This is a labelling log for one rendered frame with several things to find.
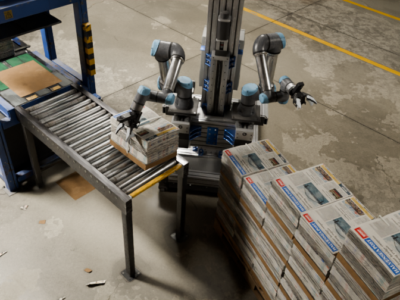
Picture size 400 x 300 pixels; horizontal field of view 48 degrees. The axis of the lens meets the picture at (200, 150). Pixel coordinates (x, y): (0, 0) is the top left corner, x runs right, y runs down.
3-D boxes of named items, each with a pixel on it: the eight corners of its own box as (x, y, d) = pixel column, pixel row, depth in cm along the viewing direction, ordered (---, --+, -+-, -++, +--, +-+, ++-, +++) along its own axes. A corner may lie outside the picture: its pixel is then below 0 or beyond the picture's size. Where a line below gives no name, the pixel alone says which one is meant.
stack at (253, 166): (253, 213, 379) (268, 137, 325) (339, 334, 300) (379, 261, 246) (212, 226, 365) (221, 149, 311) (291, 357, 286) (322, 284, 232)
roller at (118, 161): (153, 144, 319) (150, 138, 319) (100, 175, 291) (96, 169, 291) (150, 147, 323) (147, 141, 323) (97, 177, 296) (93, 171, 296)
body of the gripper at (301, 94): (306, 105, 299) (297, 95, 308) (308, 94, 293) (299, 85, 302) (296, 108, 297) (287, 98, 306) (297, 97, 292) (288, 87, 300)
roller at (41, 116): (88, 101, 360) (88, 96, 357) (36, 124, 333) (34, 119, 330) (85, 98, 362) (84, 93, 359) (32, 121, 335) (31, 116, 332)
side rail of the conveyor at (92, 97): (188, 174, 312) (189, 161, 304) (183, 178, 309) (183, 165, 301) (77, 94, 379) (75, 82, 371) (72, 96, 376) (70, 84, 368)
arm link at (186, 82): (190, 99, 341) (191, 84, 332) (173, 96, 343) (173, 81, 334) (193, 91, 350) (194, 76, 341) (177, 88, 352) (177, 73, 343)
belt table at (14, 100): (81, 90, 380) (80, 80, 374) (10, 120, 343) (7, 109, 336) (37, 59, 415) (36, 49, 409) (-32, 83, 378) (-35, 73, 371)
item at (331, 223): (352, 195, 252) (353, 194, 251) (388, 232, 233) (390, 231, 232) (299, 215, 238) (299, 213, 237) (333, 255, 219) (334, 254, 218)
